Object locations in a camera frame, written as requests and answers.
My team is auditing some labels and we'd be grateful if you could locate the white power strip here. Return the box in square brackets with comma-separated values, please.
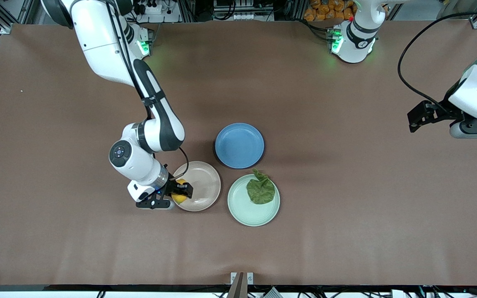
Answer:
[139, 0, 164, 15]

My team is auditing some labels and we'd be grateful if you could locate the beige pink plate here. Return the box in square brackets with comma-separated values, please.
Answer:
[172, 161, 222, 212]

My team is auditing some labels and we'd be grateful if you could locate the brown table cover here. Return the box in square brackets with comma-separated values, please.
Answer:
[0, 19, 477, 287]

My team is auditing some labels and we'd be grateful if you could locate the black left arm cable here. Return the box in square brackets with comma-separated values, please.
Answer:
[397, 12, 477, 109]

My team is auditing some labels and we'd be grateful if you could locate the green lettuce leaf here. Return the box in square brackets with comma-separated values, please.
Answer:
[246, 168, 276, 205]

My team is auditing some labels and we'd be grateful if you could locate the pale green plate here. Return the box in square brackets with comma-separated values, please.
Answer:
[227, 174, 281, 227]

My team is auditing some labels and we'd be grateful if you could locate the blue plate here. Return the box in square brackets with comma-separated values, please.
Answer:
[215, 123, 265, 169]

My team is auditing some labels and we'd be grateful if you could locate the pile of orange fruits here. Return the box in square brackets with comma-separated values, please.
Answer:
[304, 0, 357, 22]

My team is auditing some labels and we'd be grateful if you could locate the yellow lemon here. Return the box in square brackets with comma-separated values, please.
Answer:
[171, 178, 189, 204]

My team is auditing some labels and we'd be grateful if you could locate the white electronics box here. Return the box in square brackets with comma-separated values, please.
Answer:
[213, 0, 274, 21]

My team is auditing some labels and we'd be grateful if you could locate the black base cable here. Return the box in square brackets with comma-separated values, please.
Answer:
[302, 19, 331, 42]

